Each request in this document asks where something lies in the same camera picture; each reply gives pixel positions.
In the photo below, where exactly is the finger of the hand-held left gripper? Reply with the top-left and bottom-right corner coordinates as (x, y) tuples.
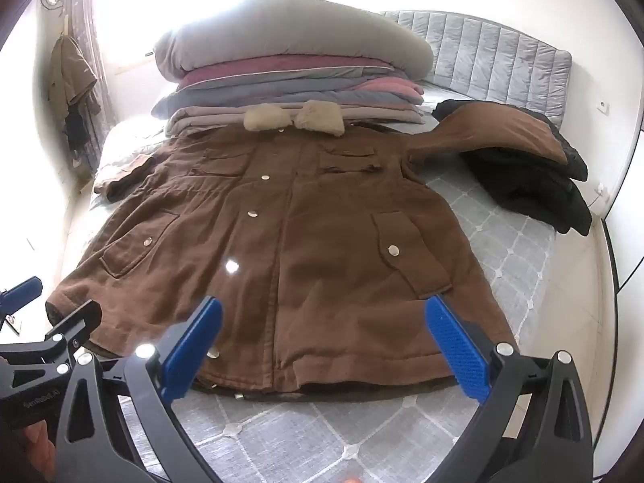
(44, 299), (104, 359)
(0, 276), (44, 334)

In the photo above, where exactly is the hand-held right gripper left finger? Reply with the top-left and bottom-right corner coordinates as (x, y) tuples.
(53, 295), (225, 483)

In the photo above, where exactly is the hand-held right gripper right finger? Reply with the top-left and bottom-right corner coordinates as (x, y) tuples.
(424, 294), (598, 483)

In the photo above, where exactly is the brown coat with fur collar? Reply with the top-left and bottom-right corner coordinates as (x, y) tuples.
(45, 101), (569, 399)

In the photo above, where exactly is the grey patterned bed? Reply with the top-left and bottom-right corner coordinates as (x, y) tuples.
(47, 76), (574, 483)

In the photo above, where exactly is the hanging dark garment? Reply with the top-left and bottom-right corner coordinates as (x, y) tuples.
(64, 103), (92, 168)

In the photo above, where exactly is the black jacket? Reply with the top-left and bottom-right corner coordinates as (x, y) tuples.
(431, 99), (593, 236)

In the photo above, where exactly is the hanging brown jacket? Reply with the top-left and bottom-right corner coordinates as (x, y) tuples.
(47, 34), (101, 118)

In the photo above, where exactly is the beige folded blanket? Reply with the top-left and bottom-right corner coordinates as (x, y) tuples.
(165, 99), (424, 138)

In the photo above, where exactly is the blue-grey folded blanket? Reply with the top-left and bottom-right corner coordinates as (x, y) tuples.
(151, 76), (426, 120)

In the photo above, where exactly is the patterned curtain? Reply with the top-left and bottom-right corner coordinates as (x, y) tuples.
(60, 0), (119, 172)

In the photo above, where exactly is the pink folded blanket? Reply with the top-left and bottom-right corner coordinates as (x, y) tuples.
(365, 78), (424, 104)

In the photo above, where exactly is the grey quilted headboard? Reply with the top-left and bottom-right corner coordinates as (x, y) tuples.
(378, 10), (574, 122)

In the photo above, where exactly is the maroon folded blanket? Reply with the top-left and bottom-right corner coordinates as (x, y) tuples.
(176, 55), (393, 92)

